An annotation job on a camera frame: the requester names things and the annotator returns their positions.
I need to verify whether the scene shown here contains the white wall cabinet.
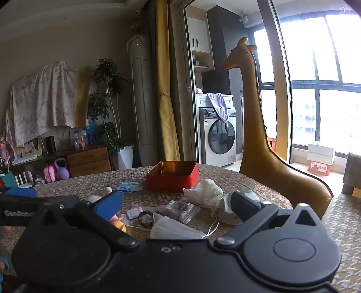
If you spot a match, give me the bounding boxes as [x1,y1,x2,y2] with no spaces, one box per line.
[187,6,215,71]

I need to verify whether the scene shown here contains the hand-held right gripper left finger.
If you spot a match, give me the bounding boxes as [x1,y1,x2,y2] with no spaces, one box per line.
[27,191,139,250]

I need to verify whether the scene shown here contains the small yellow toy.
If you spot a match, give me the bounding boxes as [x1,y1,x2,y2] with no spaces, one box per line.
[109,216,126,233]

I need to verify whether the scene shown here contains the white tissue pack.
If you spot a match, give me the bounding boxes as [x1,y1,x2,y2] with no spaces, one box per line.
[218,190,261,226]

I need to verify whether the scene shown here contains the red carton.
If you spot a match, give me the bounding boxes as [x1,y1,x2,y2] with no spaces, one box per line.
[307,160,334,177]

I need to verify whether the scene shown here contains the blue white packet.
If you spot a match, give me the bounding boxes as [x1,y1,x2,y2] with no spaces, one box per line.
[116,182,143,194]

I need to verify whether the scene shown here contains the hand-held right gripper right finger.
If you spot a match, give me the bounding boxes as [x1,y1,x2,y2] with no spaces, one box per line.
[214,191,325,250]

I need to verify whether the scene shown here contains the white washing machine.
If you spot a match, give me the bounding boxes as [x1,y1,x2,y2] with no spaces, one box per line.
[199,106,237,167]

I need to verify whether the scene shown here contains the green potted plant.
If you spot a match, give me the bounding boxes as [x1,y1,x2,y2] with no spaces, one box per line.
[87,58,134,155]

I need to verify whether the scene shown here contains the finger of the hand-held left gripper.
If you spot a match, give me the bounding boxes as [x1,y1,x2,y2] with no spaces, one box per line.
[0,187,38,198]

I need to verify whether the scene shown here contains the white plastic bag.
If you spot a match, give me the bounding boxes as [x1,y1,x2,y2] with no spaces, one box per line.
[183,179,224,211]

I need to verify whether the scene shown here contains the white router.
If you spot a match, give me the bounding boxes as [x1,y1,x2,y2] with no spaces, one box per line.
[15,171,36,188]

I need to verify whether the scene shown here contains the clear zip bag pale beads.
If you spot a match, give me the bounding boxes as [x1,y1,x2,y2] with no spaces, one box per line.
[163,201,201,224]

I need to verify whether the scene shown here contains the blue packages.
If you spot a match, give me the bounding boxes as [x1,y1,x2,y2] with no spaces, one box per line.
[84,126,98,145]

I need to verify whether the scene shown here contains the brown upholstered seat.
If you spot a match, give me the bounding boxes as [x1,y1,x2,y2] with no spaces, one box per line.
[342,152,361,195]

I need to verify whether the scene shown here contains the clear toy box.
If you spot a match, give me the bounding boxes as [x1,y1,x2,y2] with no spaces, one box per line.
[69,128,87,150]

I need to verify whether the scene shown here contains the red box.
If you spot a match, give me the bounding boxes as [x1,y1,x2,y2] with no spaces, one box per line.
[146,161,200,192]

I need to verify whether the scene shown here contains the pink packet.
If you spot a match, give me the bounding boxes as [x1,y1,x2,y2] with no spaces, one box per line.
[125,207,145,220]

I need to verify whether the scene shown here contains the wooden drawer cabinet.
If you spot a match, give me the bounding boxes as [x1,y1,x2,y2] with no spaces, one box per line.
[66,146,112,178]

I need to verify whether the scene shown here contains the zip bag with dark beads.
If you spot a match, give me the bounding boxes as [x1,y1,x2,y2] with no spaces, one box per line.
[139,212,155,228]

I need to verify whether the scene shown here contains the purple kettlebell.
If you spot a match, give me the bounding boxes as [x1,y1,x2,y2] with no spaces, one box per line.
[53,157,70,181]

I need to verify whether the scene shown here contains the white face mask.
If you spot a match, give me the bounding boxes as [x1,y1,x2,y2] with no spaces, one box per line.
[149,212,221,240]

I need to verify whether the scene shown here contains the purple towel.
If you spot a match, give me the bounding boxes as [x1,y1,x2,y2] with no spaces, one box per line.
[208,93,229,123]

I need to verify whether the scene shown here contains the patterned draped cloth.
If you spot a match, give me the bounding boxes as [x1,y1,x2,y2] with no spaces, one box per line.
[5,60,80,147]

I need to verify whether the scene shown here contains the golden giraffe statue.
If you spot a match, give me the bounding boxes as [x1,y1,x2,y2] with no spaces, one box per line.
[223,37,334,219]

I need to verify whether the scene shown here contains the white crate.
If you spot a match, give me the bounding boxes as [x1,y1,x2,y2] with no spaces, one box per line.
[307,143,335,164]

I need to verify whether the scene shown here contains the photo frame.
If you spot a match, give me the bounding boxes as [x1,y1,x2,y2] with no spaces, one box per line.
[22,137,43,157]

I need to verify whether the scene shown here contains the white tower air conditioner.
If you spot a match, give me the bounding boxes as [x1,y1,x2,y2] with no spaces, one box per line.
[127,34,161,147]

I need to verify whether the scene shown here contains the yellow draped cloth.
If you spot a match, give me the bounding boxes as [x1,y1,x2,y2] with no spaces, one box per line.
[74,66,93,128]

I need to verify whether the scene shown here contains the white keyboard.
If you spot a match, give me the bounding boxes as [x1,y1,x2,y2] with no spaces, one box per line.
[11,155,38,166]

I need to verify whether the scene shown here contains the yellow curtain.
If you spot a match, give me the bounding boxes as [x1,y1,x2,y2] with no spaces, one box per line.
[155,0,181,162]

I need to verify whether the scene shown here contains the white planter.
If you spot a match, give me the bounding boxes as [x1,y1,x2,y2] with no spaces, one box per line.
[118,145,134,171]

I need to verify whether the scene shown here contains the pink figurine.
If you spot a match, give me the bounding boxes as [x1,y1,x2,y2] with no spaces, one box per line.
[0,140,11,170]

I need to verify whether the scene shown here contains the houndstooth chair cushion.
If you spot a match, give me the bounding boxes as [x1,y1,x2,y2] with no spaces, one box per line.
[321,194,361,293]

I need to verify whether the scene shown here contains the pink toy backpack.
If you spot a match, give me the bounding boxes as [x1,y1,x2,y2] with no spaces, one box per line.
[42,163,57,183]

